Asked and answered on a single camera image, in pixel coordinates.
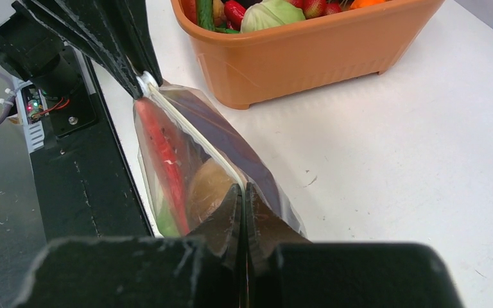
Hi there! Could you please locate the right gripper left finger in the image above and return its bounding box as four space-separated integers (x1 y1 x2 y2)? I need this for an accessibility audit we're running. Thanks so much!
13 184 243 307

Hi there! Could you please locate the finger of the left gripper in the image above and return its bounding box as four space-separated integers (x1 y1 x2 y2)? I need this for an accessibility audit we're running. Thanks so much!
21 1 144 99
114 0 163 87

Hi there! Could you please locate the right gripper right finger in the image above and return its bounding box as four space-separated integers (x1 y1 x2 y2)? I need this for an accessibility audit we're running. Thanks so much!
245 184 463 307

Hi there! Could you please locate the beige toy bun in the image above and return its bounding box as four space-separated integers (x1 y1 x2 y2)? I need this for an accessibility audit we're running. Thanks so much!
186 158 236 230

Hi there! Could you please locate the purple toy eggplant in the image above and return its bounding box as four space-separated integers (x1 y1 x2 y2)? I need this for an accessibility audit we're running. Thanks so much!
160 85 282 216

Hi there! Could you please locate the clear zip top bag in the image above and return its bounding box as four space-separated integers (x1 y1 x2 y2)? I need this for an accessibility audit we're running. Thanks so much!
134 84 306 237

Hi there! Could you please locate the toy watermelon slice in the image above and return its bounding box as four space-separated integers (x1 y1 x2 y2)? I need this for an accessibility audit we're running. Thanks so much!
134 98 189 235

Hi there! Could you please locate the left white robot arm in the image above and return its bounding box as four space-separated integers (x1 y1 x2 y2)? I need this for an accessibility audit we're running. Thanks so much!
0 1 164 99

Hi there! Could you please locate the green toy cucumber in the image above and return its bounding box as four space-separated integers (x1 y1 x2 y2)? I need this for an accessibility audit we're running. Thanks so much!
196 0 216 31

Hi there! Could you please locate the red toy chili pepper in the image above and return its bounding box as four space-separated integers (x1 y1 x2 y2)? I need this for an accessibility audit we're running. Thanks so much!
224 0 246 31

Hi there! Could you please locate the orange plastic bin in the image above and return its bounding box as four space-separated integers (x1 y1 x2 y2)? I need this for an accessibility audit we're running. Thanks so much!
171 1 442 109

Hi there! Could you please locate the green toy cabbage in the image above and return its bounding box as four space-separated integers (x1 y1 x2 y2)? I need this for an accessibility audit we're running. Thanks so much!
240 0 306 33

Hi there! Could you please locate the toy strawberry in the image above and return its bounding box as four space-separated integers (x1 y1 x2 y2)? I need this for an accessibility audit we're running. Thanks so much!
324 2 343 15
302 0 327 19

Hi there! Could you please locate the orange toy tangerine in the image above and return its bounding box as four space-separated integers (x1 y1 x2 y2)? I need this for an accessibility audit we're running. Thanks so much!
349 0 386 10

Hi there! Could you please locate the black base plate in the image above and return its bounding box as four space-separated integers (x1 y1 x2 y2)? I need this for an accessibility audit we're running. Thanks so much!
30 46 152 241

